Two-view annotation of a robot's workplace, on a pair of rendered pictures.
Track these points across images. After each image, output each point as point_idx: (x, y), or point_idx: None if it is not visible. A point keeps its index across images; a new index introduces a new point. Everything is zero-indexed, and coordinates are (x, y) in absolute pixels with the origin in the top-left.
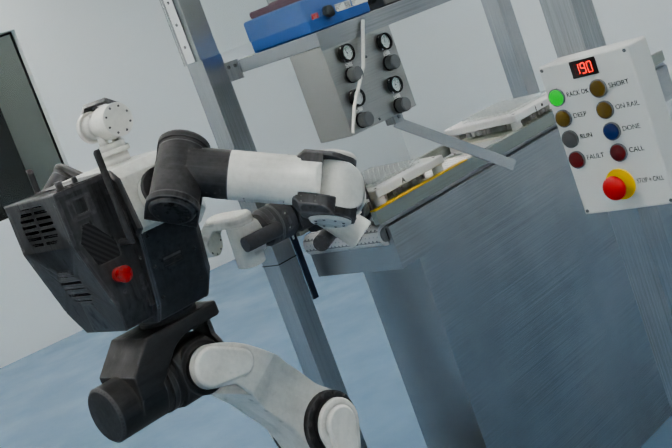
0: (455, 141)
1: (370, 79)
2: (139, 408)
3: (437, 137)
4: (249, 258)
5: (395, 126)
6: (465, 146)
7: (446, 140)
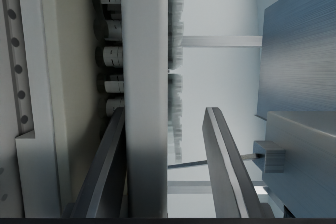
0: (182, 168)
1: None
2: None
3: (197, 166)
4: None
5: (255, 158)
6: (171, 169)
7: (188, 167)
